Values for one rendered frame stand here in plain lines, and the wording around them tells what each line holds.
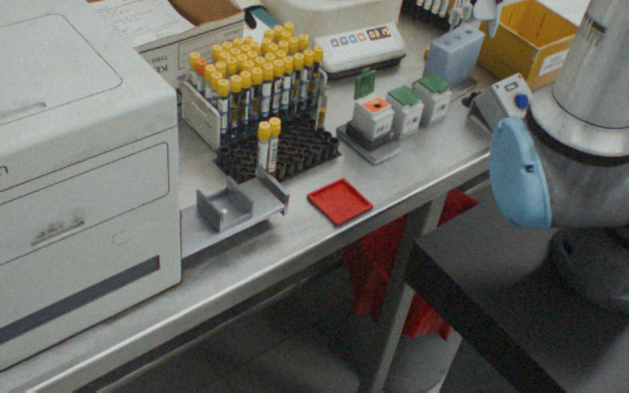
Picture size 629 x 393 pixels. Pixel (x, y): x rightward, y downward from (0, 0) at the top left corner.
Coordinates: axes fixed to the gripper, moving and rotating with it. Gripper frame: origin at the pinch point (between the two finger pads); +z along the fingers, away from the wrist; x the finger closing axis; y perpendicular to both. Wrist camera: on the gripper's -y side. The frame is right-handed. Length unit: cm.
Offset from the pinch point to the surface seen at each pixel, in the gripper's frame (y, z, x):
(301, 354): 7, 103, -13
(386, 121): 19.2, 9.3, 4.3
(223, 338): 19, 103, -29
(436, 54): 2.0, 6.6, -0.3
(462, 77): -4.6, 12.6, 2.0
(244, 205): 47.2, 9.8, 4.1
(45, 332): 76, 12, 4
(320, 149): 28.7, 12.7, 0.3
